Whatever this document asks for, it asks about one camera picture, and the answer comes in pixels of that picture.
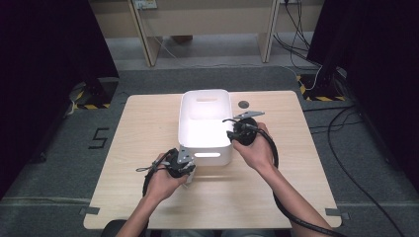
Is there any person's right hand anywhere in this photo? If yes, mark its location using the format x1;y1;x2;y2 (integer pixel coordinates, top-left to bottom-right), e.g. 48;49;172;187
231;121;277;175

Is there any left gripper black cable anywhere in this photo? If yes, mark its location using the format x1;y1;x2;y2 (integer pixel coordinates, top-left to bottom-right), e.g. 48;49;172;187
134;147;180;199

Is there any black cable bunch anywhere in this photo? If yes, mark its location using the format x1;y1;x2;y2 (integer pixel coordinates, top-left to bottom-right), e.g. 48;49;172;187
272;0;323;71

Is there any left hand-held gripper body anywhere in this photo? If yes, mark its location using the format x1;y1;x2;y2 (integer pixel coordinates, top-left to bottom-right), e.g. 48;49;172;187
163;146;197;180

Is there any long black floor cable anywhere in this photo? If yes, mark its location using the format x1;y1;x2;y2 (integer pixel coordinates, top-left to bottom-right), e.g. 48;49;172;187
302;104;407;237

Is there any grey tape piece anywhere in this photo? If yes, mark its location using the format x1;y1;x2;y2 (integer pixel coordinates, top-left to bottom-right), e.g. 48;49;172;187
78;205;101;216
324;207;351;221

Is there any black chair seat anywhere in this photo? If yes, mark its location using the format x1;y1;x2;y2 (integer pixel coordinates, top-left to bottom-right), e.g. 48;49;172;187
100;219;128;237

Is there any beige wooden desk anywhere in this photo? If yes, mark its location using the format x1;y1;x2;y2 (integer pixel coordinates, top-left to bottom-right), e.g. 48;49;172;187
88;0;325;68

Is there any black curtain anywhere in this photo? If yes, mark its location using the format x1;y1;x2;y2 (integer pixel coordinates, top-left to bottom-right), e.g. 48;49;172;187
0;0;120;200
305;0;419;196

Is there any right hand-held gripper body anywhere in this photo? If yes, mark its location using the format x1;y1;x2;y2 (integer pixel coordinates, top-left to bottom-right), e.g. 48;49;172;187
232;110;266;147

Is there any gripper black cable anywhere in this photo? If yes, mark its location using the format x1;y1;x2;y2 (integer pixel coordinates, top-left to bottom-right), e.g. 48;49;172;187
248;123;351;237
134;147;180;199

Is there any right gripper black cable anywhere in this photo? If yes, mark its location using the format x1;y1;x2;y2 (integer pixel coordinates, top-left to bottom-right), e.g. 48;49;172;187
248;123;351;237

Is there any white plastic storage bin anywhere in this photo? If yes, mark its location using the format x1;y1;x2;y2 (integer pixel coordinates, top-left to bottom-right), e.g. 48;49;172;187
177;88;234;168

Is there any hazard striped stand base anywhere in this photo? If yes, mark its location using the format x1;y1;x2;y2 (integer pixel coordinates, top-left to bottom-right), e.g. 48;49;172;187
295;73;348;103
72;78;120;111

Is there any person's left hand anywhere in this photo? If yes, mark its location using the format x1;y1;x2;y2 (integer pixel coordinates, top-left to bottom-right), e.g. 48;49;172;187
144;152;190;204

